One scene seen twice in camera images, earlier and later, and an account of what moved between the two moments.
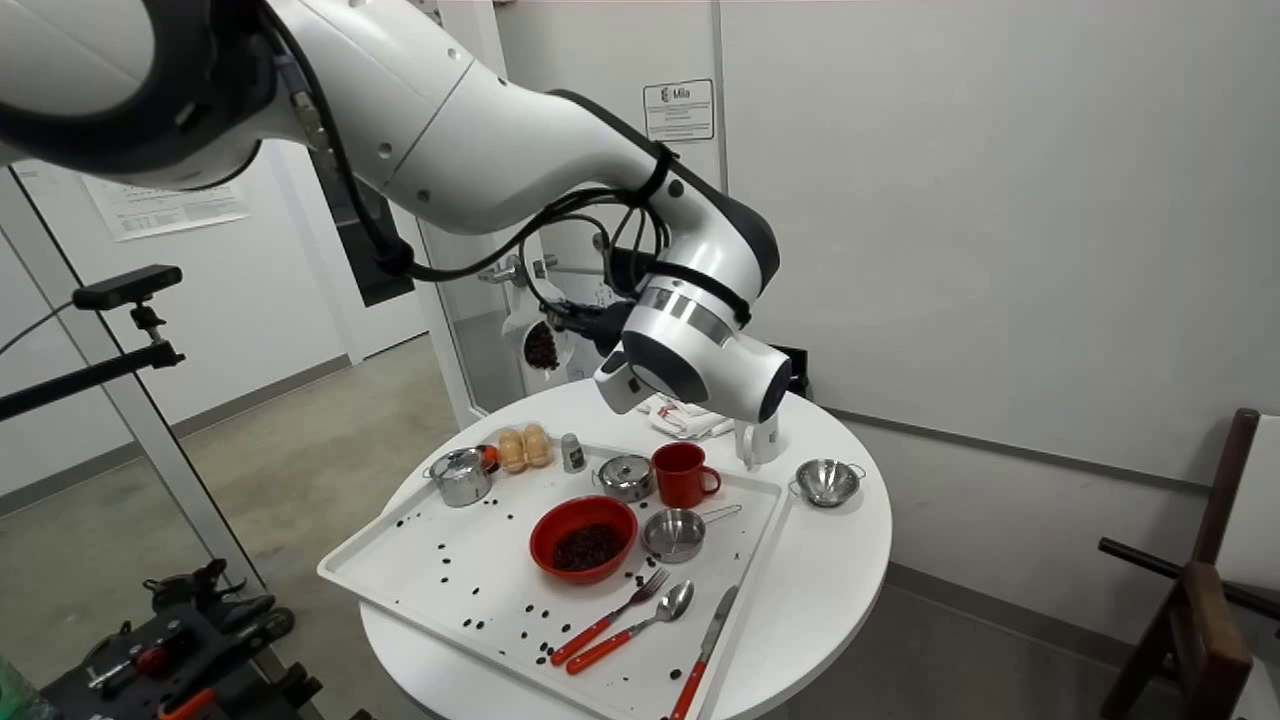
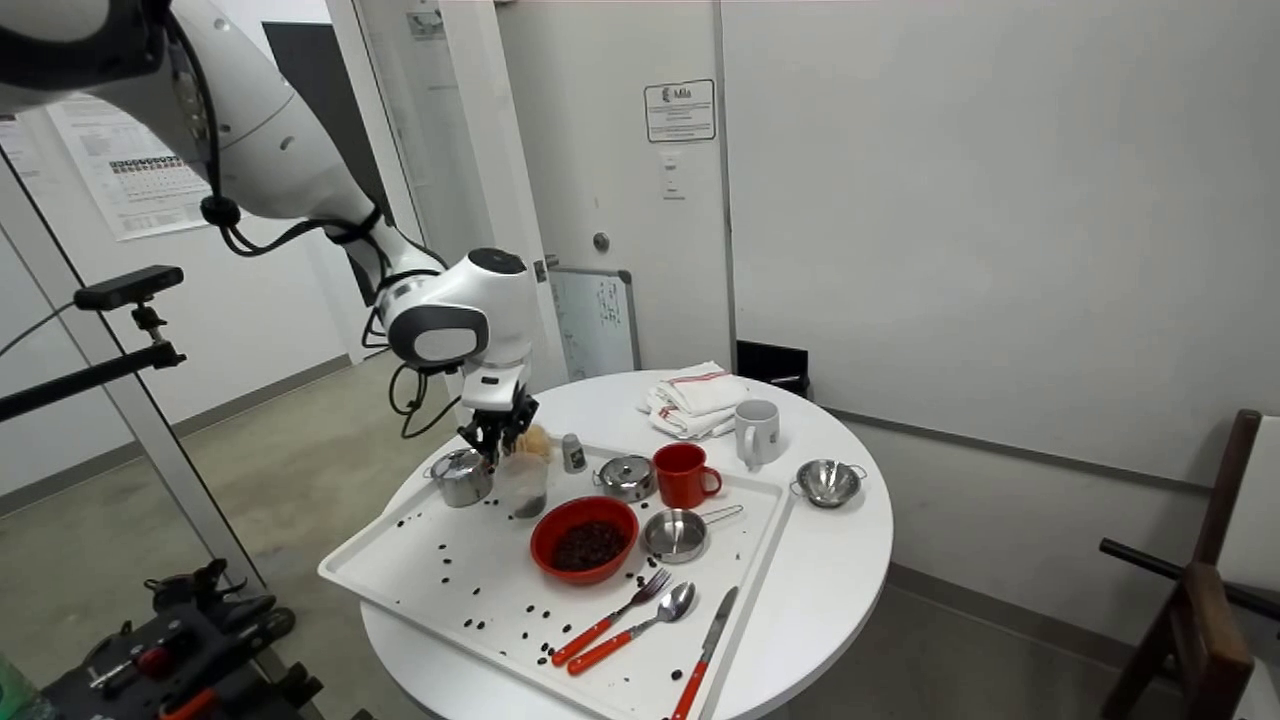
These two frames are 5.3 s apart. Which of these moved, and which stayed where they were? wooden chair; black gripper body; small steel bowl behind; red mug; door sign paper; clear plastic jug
Moved: black gripper body; clear plastic jug
Stayed: wooden chair; red mug; door sign paper; small steel bowl behind
